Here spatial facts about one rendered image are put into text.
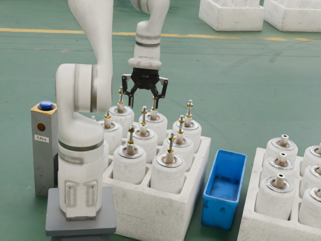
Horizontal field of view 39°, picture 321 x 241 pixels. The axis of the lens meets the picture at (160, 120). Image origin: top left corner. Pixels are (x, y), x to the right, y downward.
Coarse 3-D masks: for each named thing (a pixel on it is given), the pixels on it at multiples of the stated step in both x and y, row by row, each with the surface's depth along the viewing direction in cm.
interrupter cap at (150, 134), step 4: (136, 128) 143; (148, 128) 143; (136, 132) 140; (148, 132) 141; (152, 132) 141; (136, 136) 138; (140, 136) 138; (144, 136) 139; (148, 136) 139; (152, 136) 139
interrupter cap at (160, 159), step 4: (160, 156) 129; (164, 156) 129; (176, 156) 130; (156, 160) 127; (160, 160) 127; (164, 160) 128; (176, 160) 128; (180, 160) 128; (160, 164) 125; (164, 164) 125; (168, 164) 125; (172, 164) 126; (176, 164) 126; (180, 164) 126
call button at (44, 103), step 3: (42, 102) 136; (45, 102) 136; (48, 102) 137; (51, 102) 137; (42, 105) 135; (45, 105) 135; (48, 105) 135; (51, 105) 136; (42, 108) 136; (45, 108) 136; (48, 108) 136
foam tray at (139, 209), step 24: (192, 168) 138; (120, 192) 128; (144, 192) 126; (168, 192) 126; (192, 192) 132; (120, 216) 132; (144, 216) 129; (168, 216) 127; (144, 240) 133; (168, 240) 131
